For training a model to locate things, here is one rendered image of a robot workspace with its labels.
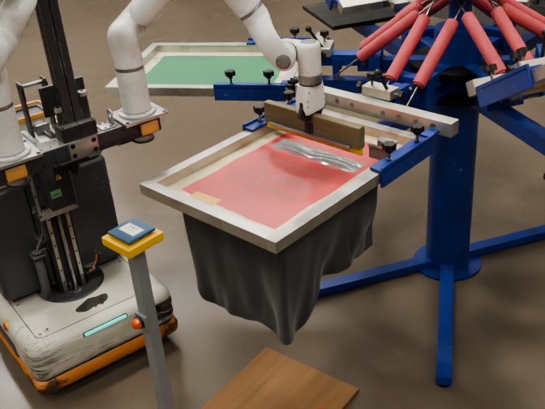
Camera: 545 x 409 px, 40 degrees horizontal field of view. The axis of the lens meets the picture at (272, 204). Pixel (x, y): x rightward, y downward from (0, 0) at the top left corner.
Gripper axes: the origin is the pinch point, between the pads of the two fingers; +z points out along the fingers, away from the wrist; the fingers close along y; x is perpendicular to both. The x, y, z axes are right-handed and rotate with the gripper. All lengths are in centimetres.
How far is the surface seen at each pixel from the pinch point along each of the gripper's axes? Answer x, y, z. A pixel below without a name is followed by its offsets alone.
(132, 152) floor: -227, -83, 107
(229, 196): -3.6, 36.7, 11.2
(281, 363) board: -14, 10, 105
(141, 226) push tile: -11, 66, 10
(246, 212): 7.4, 40.4, 11.2
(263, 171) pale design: -6.2, 18.2, 11.2
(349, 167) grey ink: 15.8, 1.1, 10.5
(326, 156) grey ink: 4.9, -0.8, 10.3
